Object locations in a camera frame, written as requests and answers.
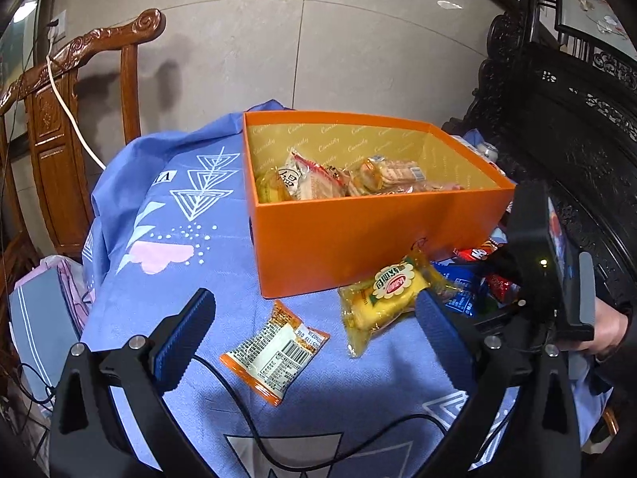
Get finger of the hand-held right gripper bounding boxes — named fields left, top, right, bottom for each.
left=490, top=249, right=521, bottom=286
left=470, top=301, right=529, bottom=333

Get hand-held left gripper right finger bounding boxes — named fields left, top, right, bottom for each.
left=415, top=289, right=583, bottom=478

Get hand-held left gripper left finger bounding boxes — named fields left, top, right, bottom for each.
left=50, top=288, right=217, bottom=478

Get yellow cake snack packet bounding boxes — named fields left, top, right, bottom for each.
left=340, top=253, right=459, bottom=358

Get orange cardboard box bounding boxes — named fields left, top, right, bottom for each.
left=243, top=111, right=517, bottom=300

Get person's right forearm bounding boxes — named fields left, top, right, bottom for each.
left=587, top=304, right=637, bottom=454

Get person's right hand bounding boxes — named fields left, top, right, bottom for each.
left=592, top=301, right=636, bottom=362

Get dark red snack packet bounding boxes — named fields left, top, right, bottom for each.
left=487, top=271, right=521, bottom=306

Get red blue snack packet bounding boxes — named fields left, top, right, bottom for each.
left=454, top=245, right=499, bottom=263

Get blue printed tablecloth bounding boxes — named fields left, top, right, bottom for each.
left=80, top=100, right=614, bottom=478

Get orange white barcode snack packet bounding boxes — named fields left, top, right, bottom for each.
left=220, top=301, right=330, bottom=406

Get clear bread snack packet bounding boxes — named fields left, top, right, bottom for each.
left=388, top=180, right=466, bottom=196

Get dark carved wooden furniture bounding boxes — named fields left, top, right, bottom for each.
left=442, top=0, right=637, bottom=307

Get folded grey-blue cloth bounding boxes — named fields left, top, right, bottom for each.
left=9, top=271, right=84, bottom=402

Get gold biscuit snack packet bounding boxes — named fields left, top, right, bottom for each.
left=359, top=156, right=428, bottom=194

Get small yellow snack packet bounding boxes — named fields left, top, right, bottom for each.
left=255, top=169, right=292, bottom=205

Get snack packets inside box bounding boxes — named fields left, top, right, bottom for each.
left=276, top=151, right=347, bottom=201

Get carved wooden chair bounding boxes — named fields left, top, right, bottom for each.
left=0, top=8, right=167, bottom=260

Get framed flower painting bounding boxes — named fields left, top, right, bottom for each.
left=554, top=0, right=637, bottom=57

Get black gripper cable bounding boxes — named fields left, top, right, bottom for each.
left=191, top=356, right=503, bottom=478

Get white power cable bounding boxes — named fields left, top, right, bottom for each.
left=46, top=54, right=107, bottom=171

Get white wall outlet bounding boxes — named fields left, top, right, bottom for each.
left=49, top=9, right=68, bottom=43

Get framed red wall picture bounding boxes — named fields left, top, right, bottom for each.
left=0, top=0, right=48, bottom=68

